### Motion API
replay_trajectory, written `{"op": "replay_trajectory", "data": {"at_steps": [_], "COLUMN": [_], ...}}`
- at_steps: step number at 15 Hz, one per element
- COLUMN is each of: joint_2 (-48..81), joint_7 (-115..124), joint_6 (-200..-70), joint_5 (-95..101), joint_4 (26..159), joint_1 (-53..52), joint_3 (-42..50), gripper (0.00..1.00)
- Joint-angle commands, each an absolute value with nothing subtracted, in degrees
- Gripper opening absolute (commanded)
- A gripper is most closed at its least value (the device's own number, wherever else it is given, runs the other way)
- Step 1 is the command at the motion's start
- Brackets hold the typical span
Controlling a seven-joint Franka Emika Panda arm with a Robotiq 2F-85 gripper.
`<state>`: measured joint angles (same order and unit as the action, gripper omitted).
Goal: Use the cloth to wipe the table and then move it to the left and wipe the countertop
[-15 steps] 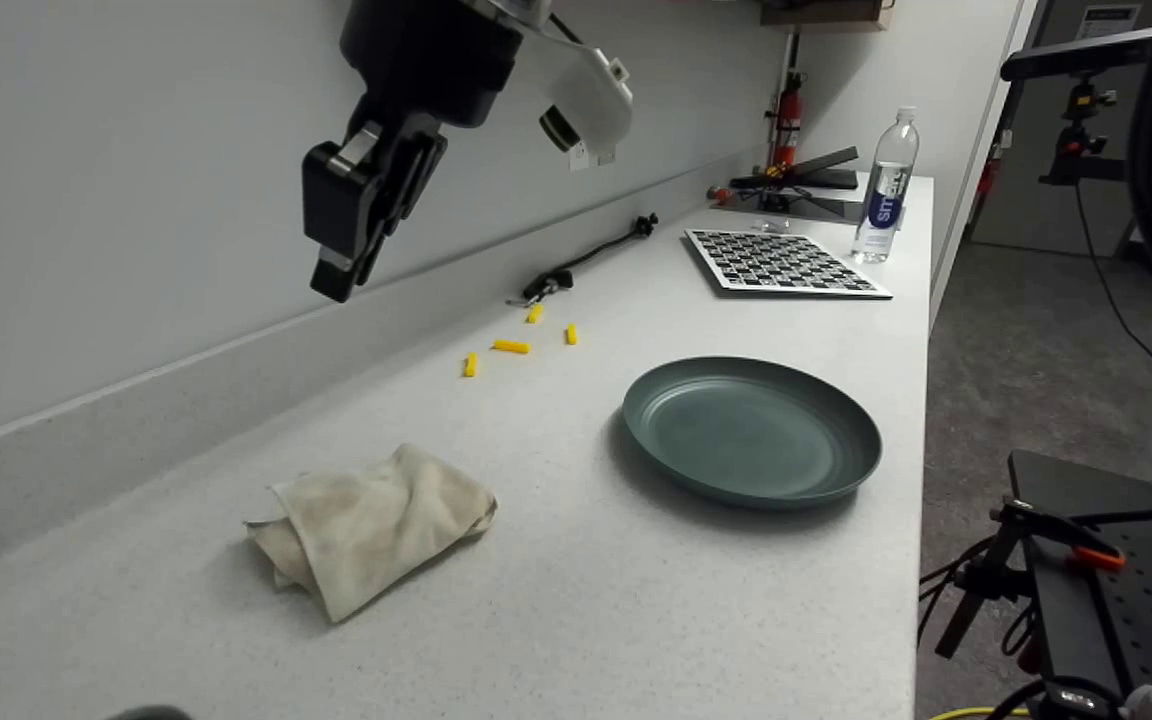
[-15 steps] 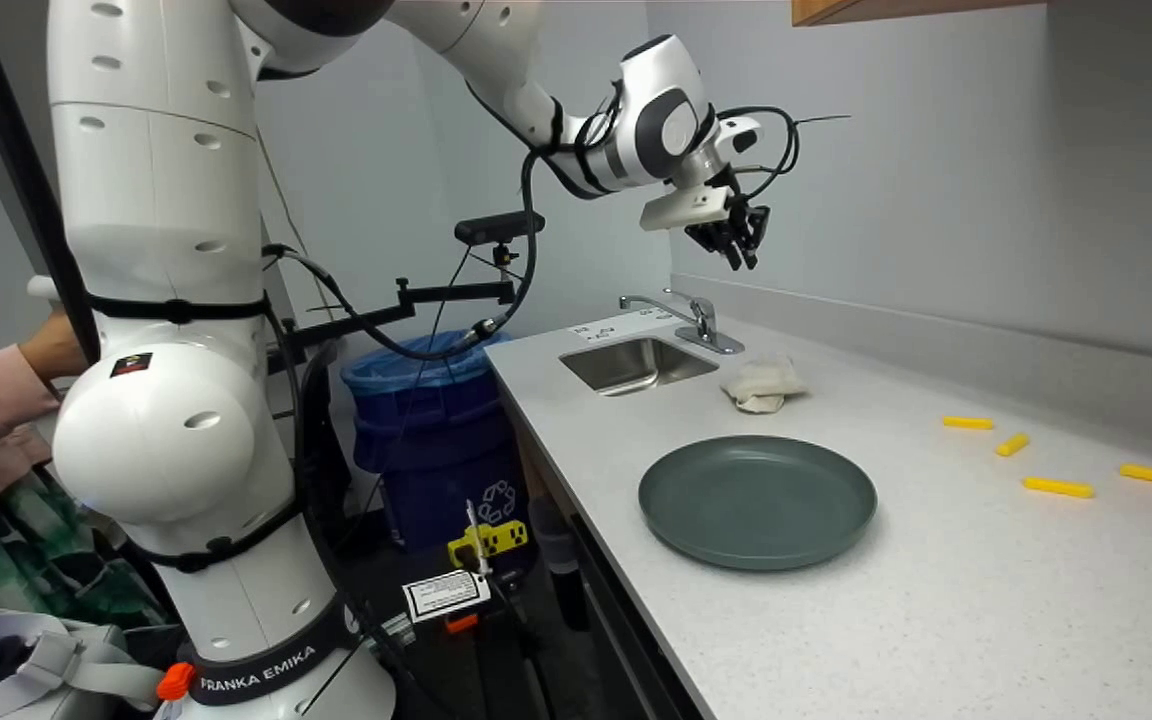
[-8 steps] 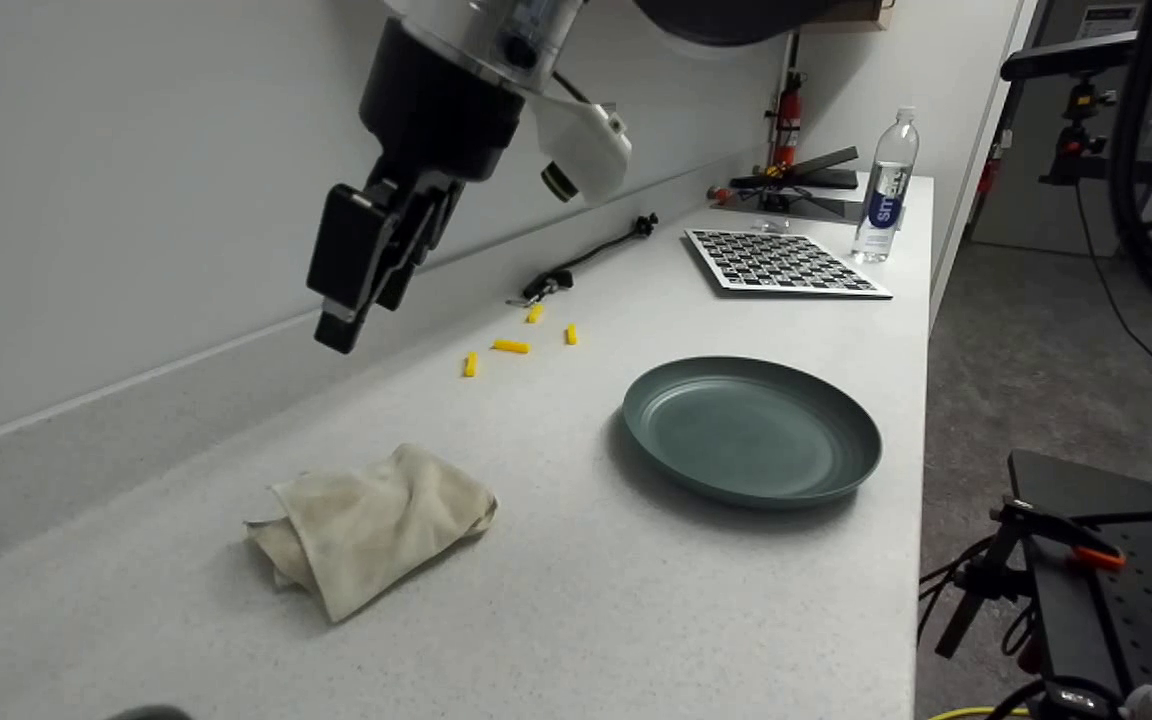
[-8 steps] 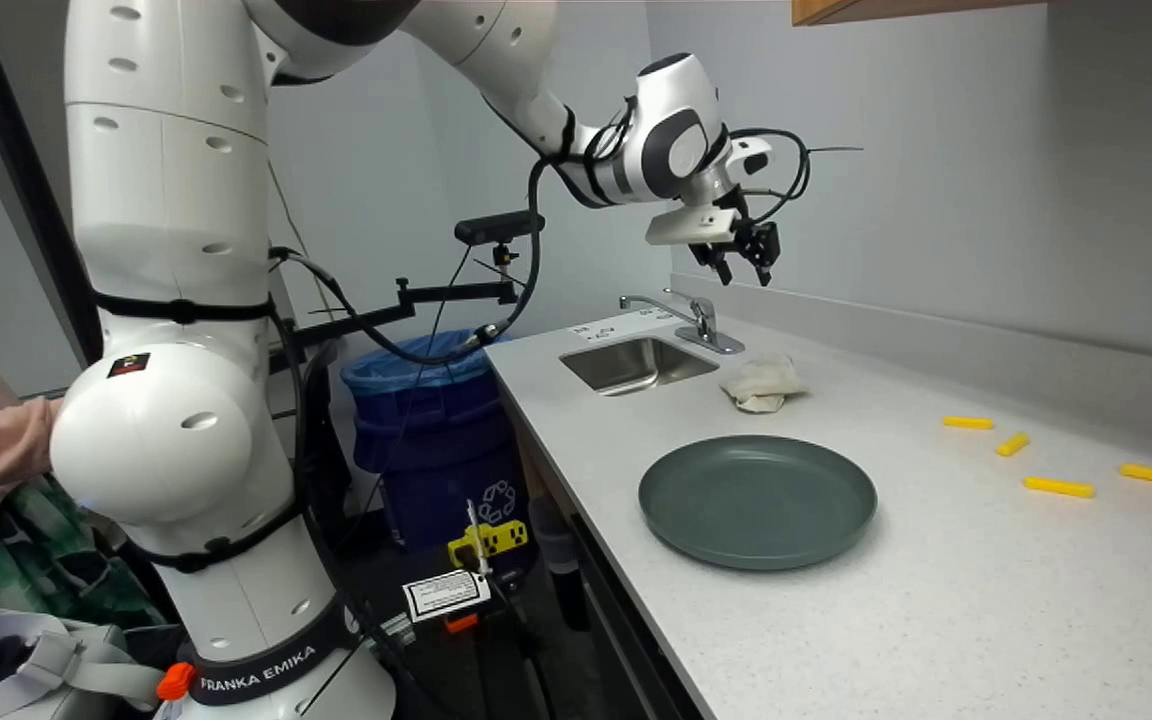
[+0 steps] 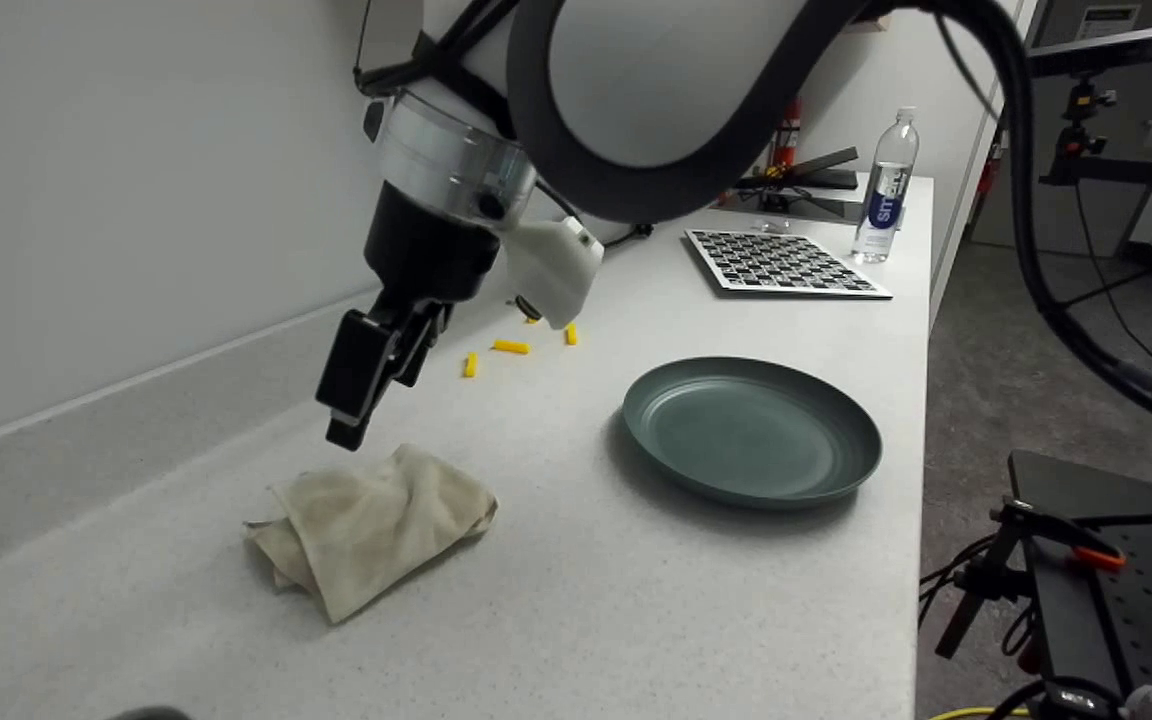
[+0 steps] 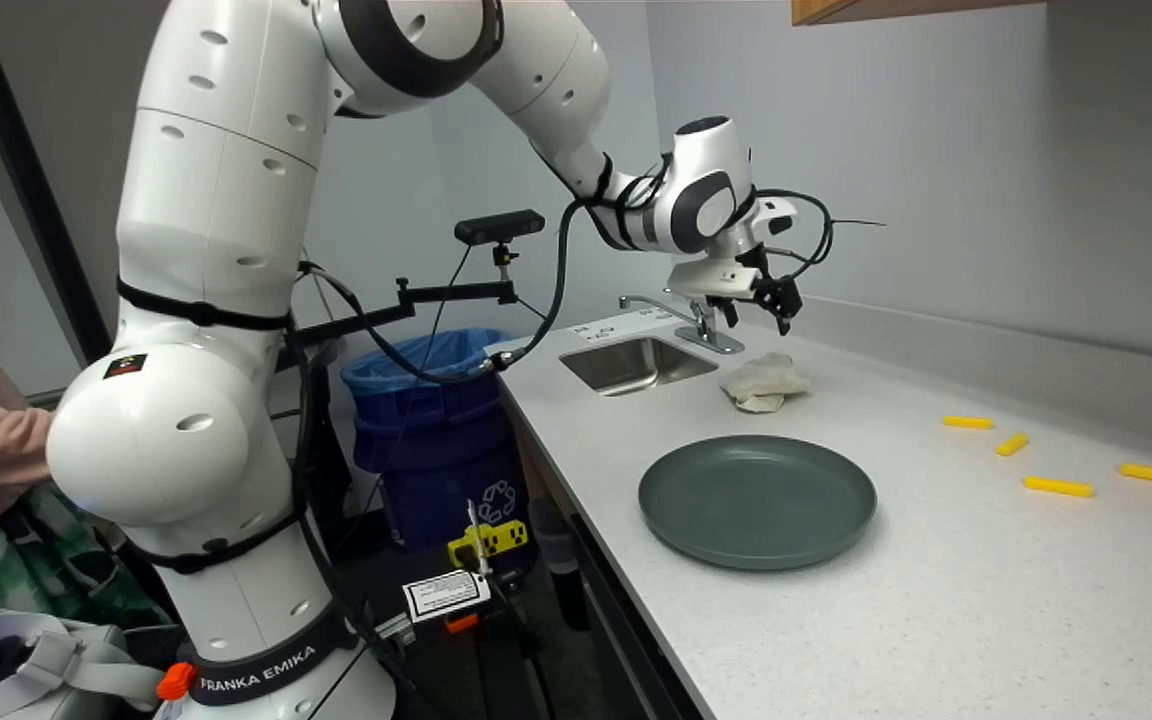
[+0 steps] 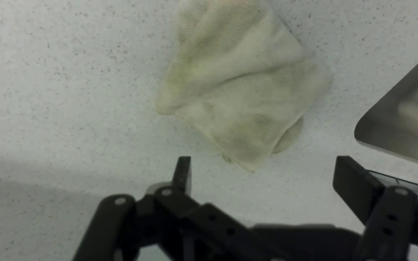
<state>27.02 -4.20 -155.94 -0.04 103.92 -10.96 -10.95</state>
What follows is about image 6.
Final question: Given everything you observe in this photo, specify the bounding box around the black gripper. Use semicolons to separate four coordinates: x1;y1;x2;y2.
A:
710;260;809;341

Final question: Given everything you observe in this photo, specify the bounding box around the beige cloth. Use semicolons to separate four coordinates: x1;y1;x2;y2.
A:
715;350;817;415

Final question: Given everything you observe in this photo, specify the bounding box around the chrome faucet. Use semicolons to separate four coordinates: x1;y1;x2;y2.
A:
615;293;750;356

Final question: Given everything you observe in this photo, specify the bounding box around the steel sink basin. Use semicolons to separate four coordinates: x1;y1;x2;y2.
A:
557;333;721;400

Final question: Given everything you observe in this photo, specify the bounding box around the dark green plate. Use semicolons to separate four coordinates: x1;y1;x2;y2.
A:
638;431;880;577

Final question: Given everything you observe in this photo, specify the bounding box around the blue recycling bin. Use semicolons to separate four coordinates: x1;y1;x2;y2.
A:
342;328;532;558

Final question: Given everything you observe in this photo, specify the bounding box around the yellow black tag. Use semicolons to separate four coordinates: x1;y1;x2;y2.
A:
445;517;532;577

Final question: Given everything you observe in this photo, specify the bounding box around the white label box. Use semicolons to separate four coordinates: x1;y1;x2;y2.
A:
400;567;495;628

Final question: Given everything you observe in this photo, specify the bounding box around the orange knob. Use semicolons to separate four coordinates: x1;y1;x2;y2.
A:
153;662;197;710

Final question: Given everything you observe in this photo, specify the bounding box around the green patterned fabric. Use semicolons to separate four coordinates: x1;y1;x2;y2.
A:
0;483;180;673

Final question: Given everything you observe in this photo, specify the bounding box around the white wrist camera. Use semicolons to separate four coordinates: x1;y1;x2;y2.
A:
663;255;770;314

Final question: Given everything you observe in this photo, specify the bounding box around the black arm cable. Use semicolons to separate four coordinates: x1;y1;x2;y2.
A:
294;194;634;391

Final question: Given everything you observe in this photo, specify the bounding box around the black stereo camera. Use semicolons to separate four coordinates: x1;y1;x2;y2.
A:
453;207;548;247

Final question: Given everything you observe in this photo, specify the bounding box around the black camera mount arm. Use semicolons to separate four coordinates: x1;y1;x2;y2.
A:
273;242;523;364

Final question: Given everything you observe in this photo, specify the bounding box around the wooden wall cabinet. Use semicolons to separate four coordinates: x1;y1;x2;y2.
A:
788;0;1050;31

